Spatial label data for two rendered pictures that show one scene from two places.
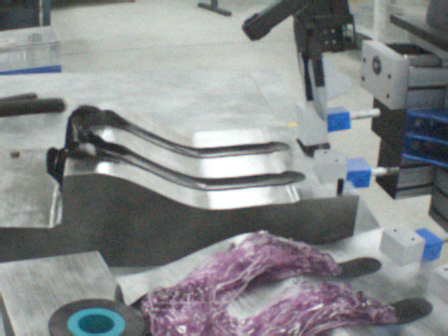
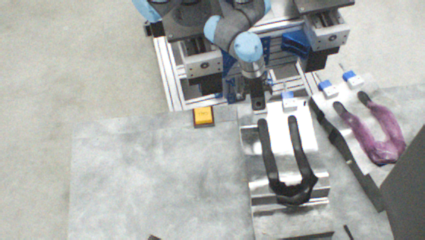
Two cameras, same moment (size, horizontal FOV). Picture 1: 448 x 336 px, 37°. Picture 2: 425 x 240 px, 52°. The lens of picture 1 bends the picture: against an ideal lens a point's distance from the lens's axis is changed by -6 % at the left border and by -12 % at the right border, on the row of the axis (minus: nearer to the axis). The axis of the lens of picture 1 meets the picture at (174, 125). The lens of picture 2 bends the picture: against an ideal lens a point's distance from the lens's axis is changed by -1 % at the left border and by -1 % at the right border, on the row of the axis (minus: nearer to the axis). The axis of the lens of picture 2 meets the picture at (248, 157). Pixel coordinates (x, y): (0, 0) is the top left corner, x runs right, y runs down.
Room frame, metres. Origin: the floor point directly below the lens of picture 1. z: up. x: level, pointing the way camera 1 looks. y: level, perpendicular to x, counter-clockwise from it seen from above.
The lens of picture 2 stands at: (1.10, 0.65, 2.24)
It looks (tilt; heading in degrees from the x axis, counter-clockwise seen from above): 64 degrees down; 265
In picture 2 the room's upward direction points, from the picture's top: 1 degrees clockwise
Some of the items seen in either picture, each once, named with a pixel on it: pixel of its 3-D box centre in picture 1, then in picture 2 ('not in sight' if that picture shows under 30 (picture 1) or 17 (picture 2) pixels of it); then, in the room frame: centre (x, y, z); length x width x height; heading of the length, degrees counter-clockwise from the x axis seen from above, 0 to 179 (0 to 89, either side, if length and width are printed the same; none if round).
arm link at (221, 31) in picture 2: not in sight; (227, 31); (1.09, -0.26, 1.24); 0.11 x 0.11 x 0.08; 46
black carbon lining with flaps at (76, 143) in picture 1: (173, 146); (286, 156); (0.91, 0.00, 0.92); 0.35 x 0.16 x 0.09; 94
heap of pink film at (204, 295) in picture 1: (270, 292); (376, 128); (0.58, -0.09, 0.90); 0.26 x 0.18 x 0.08; 111
